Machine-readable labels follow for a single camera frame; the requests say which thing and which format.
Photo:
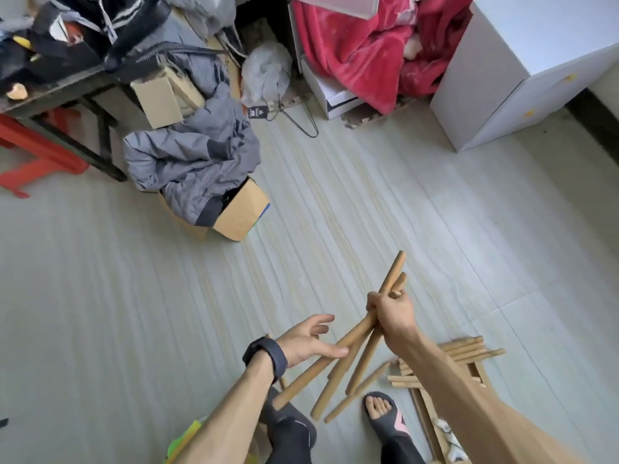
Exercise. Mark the pile of white connectors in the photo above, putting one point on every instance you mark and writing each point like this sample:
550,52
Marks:
453,441

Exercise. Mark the person's left hand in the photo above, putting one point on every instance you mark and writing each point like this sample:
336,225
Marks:
308,341

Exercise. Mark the person's black sandal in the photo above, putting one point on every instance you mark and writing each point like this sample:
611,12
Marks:
396,435

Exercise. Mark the red plastic stool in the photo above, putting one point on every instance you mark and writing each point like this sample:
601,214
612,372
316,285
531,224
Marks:
39,154

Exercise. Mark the person's right hand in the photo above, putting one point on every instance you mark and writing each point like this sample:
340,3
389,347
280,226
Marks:
395,319

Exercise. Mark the pile of dark clothes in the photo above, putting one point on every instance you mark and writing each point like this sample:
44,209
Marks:
97,24

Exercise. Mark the black smartwatch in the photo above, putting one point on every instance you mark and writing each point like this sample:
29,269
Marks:
266,354

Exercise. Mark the slatted wooden shelf panel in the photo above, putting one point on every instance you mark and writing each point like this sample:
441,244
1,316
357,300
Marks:
426,410

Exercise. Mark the white plastic door panel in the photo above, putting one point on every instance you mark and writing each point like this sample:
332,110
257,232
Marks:
338,3

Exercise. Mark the person's left forearm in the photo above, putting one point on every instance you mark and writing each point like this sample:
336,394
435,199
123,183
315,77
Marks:
222,420

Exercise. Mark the red fleece blanket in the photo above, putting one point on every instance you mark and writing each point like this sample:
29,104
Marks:
358,43

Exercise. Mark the white box cabinet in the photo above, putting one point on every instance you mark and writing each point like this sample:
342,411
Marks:
522,62

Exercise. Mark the small brown cardboard box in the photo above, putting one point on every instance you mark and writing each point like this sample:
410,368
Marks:
160,99

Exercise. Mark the flat white box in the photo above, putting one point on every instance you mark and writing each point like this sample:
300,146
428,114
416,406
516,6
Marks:
334,96

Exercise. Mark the green cardboard box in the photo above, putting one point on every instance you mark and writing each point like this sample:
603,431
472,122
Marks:
244,212

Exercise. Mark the white plastic bag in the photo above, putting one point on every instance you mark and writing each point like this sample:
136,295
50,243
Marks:
266,72

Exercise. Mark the person's right forearm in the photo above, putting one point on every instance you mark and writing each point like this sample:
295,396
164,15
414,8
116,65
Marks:
474,410

